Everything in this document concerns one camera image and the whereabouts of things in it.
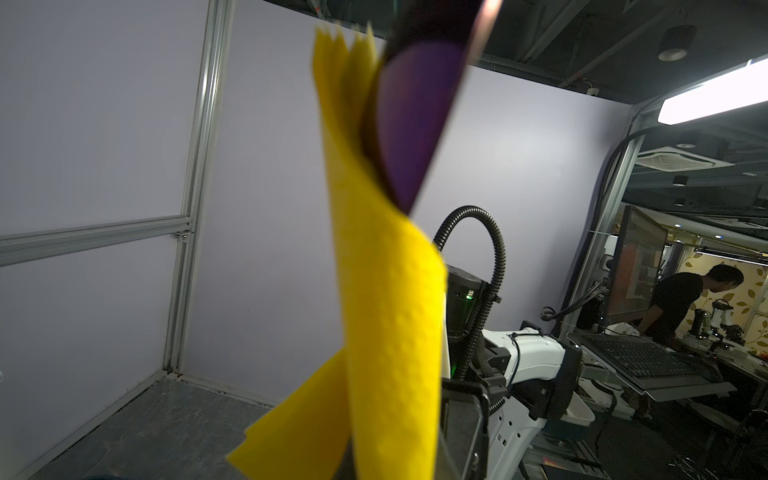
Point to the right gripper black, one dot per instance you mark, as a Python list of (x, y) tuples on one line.
[(464, 437)]

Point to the yellow paper napkin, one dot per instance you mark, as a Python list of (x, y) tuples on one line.
[(379, 396)]

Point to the purple metal spoon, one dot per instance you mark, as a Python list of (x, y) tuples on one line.
[(430, 45)]

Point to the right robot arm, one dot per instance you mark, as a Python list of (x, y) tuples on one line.
[(502, 388)]

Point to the black keyboard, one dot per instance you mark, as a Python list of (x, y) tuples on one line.
[(636, 356)]

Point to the person in black shirt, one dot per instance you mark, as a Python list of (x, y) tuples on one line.
[(673, 296)]

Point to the black computer monitor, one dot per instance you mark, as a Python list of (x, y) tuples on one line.
[(634, 268)]

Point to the ceiling light strip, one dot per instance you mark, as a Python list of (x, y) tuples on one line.
[(736, 89)]

